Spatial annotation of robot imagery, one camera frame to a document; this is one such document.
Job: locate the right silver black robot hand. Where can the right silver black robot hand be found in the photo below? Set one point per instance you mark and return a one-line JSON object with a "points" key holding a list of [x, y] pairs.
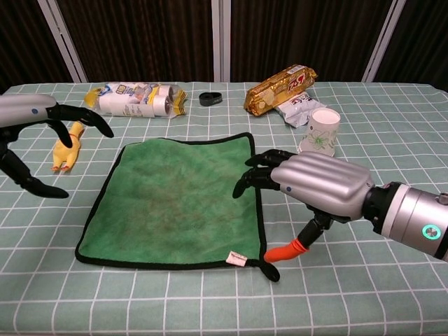
{"points": [[325, 182]]}

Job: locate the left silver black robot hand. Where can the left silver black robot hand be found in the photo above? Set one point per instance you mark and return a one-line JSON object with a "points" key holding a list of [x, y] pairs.
{"points": [[24, 108]]}

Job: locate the green cloth with black trim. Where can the green cloth with black trim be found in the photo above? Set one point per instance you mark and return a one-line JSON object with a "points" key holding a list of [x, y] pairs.
{"points": [[175, 203]]}

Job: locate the white paper cup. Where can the white paper cup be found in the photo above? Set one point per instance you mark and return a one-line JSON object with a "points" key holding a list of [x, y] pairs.
{"points": [[322, 134]]}

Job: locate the yellow rubber chicken toy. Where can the yellow rubber chicken toy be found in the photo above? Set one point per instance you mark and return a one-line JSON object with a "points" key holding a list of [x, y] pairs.
{"points": [[66, 154]]}

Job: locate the dark brown partition panel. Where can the dark brown partition panel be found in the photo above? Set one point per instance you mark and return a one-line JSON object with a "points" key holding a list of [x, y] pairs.
{"points": [[140, 38], [297, 31], [420, 42], [21, 42]]}

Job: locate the white snack bag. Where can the white snack bag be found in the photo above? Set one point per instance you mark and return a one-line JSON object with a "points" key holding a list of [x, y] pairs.
{"points": [[297, 112]]}

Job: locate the gold biscuit package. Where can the gold biscuit package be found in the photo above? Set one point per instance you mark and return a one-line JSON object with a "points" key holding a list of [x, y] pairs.
{"points": [[276, 91]]}

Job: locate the clear pack of paper rolls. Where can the clear pack of paper rolls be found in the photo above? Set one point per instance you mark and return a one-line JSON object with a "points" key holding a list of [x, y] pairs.
{"points": [[133, 99]]}

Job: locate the black tape roll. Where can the black tape roll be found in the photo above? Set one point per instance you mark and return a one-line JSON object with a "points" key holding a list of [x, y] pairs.
{"points": [[210, 101]]}

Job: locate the green checkered tablecloth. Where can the green checkered tablecloth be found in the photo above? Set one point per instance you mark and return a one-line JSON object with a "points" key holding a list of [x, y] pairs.
{"points": [[175, 308]]}

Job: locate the white partition frame post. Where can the white partition frame post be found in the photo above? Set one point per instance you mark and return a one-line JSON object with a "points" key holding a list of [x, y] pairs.
{"points": [[63, 42], [220, 42], [383, 42]]}

